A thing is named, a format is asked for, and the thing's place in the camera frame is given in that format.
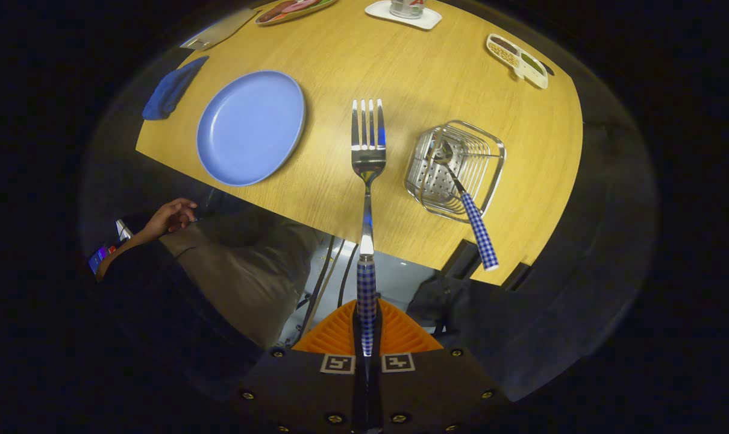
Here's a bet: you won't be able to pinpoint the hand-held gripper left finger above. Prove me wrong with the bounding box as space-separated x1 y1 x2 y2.
238 299 361 433

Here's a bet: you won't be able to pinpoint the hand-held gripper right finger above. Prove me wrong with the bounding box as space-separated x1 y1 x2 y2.
377 299 510 433

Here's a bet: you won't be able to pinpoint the spoon with blue checked handle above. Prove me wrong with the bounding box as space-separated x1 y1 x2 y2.
432 139 500 272

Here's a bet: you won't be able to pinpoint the fork with blue checked handle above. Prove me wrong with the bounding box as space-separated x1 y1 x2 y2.
349 98 388 357

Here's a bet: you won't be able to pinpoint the person's khaki trousers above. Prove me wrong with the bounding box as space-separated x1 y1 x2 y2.
160 208 323 350

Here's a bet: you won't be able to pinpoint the smartphone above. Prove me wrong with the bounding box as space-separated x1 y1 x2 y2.
87 241 116 275

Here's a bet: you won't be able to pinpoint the blue plate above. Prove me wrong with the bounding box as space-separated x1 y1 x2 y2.
196 70 307 187

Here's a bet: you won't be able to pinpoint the blue cloth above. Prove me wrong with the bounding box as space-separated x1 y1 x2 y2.
142 55 210 121

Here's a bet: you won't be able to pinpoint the white divided dish of beans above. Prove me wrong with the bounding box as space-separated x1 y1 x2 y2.
486 33 549 90

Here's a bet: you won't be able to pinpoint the white square coaster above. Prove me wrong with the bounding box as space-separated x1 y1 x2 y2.
364 0 443 31

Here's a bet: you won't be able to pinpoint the plate of food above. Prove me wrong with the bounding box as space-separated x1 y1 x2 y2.
255 0 338 26

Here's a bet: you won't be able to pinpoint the small white drink bottle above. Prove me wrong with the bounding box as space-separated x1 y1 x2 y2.
390 0 425 19

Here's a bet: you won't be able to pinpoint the grey cable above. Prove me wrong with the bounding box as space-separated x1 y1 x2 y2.
292 236 346 344

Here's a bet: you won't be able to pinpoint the black cable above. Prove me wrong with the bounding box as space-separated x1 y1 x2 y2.
337 242 360 309

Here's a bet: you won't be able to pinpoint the metal wire basket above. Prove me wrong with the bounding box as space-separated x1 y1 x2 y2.
404 119 507 224

